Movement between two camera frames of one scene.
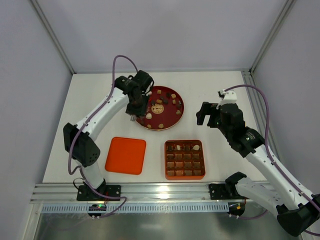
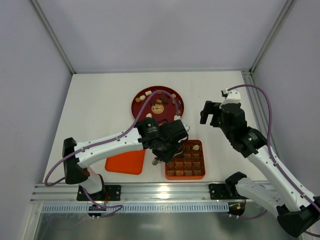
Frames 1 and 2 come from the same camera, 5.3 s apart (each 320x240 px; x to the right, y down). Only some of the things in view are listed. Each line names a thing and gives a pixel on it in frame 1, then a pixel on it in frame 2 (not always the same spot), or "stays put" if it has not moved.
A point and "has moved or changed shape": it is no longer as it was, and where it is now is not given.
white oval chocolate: (196, 147) stays put
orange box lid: (126, 155) stays put
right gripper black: (212, 117) stays put
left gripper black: (136, 110) to (164, 153)
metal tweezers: (133, 117) has moved or changed shape
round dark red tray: (165, 109) stays put
